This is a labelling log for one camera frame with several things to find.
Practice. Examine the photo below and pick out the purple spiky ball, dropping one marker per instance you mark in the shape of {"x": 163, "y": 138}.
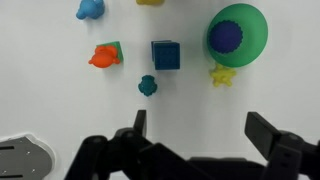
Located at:
{"x": 225, "y": 37}

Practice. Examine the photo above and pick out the light blue animal toy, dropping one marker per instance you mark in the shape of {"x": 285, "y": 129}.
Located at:
{"x": 89, "y": 8}

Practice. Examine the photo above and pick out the orange small block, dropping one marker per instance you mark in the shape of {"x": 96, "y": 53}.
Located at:
{"x": 104, "y": 57}

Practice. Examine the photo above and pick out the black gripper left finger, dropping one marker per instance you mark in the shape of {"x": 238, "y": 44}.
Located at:
{"x": 126, "y": 156}

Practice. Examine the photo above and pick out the dark blue cube block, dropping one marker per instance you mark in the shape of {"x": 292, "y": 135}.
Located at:
{"x": 166, "y": 56}

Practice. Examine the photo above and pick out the grey metal mounting plate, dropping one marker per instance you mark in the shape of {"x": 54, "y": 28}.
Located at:
{"x": 23, "y": 158}

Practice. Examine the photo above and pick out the small teal animal toy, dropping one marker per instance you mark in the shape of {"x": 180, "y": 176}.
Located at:
{"x": 147, "y": 85}

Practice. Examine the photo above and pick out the green translucent plastic bowl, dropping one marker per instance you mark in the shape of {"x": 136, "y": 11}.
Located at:
{"x": 253, "y": 33}

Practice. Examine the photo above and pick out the green cube block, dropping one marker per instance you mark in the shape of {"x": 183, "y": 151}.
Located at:
{"x": 116, "y": 46}

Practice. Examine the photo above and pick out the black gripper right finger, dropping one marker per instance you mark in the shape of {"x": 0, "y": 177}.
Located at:
{"x": 283, "y": 146}

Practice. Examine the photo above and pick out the yellow duck toy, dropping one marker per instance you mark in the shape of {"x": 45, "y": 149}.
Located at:
{"x": 150, "y": 1}

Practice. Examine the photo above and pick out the yellow spiky star toy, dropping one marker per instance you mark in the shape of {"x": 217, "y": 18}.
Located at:
{"x": 222, "y": 76}

